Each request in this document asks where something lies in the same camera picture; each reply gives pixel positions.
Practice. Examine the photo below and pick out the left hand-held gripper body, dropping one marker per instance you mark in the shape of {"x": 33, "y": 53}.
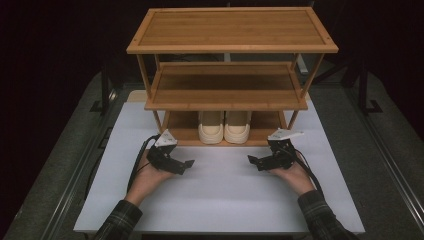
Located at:
{"x": 163, "y": 156}

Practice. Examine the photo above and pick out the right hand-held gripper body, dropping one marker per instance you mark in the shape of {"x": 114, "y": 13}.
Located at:
{"x": 281, "y": 153}

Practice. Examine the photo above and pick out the beige clog shoe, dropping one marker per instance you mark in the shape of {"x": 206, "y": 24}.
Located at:
{"x": 237, "y": 128}
{"x": 211, "y": 128}

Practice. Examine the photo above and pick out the wooden three-tier shoe rack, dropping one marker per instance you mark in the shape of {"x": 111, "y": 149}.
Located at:
{"x": 230, "y": 31}

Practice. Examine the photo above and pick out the person's left hand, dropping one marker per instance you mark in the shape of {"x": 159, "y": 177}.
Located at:
{"x": 148, "y": 181}

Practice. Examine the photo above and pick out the person's right hand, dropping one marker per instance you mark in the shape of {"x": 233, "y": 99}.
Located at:
{"x": 296, "y": 178}

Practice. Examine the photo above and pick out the black metal stand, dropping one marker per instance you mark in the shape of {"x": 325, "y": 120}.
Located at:
{"x": 105, "y": 90}
{"x": 365, "y": 93}

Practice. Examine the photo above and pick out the white stand leg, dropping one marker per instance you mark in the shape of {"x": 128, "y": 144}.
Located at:
{"x": 301, "y": 65}

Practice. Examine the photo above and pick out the metal floor rail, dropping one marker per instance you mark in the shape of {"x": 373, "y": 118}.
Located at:
{"x": 76, "y": 173}
{"x": 386, "y": 150}

